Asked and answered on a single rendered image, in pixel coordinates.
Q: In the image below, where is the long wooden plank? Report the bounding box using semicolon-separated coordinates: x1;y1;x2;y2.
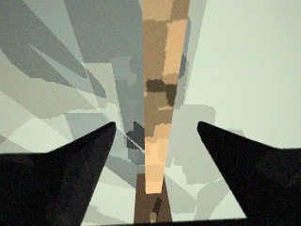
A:
142;0;190;194

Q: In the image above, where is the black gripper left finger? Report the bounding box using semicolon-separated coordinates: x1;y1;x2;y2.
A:
0;121;117;226

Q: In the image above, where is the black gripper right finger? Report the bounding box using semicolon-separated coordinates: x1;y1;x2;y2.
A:
197;121;301;218

